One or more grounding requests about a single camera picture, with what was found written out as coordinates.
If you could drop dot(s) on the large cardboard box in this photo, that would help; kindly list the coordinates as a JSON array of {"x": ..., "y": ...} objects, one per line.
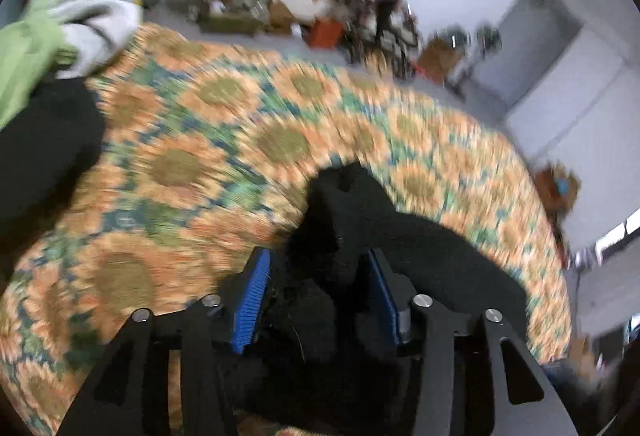
[{"x": 440, "y": 58}]

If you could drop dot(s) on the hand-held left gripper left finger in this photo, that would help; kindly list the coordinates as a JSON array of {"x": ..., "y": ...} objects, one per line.
[{"x": 250, "y": 301}]

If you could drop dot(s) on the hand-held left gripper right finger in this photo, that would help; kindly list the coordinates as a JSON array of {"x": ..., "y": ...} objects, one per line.
[{"x": 382, "y": 296}]

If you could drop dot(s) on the sunflower print bedspread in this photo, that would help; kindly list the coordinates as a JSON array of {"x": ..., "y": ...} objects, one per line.
[{"x": 200, "y": 125}]

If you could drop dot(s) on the light green cloth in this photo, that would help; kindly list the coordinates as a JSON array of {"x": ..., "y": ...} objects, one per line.
[{"x": 25, "y": 55}]

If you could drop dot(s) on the black pants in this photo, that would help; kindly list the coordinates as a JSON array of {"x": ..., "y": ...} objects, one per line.
[{"x": 440, "y": 261}]

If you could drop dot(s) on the black standing fan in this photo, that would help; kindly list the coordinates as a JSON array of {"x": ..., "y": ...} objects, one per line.
[{"x": 487, "y": 40}]

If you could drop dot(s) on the small open cardboard box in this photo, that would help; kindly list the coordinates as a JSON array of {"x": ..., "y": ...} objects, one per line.
[{"x": 557, "y": 186}]

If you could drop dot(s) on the grey door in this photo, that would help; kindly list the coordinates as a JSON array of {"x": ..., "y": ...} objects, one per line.
[{"x": 535, "y": 35}]

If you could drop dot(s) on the folded black garment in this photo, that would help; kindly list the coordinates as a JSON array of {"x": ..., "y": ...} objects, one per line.
[{"x": 45, "y": 165}]

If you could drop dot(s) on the orange bucket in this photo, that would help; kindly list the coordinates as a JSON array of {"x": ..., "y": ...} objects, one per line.
[{"x": 325, "y": 31}]

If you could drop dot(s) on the grey white sweatshirt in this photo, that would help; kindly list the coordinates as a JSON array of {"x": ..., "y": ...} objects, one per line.
[{"x": 100, "y": 30}]

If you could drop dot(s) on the black stroller walker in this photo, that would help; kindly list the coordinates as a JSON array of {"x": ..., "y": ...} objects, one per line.
[{"x": 387, "y": 5}]

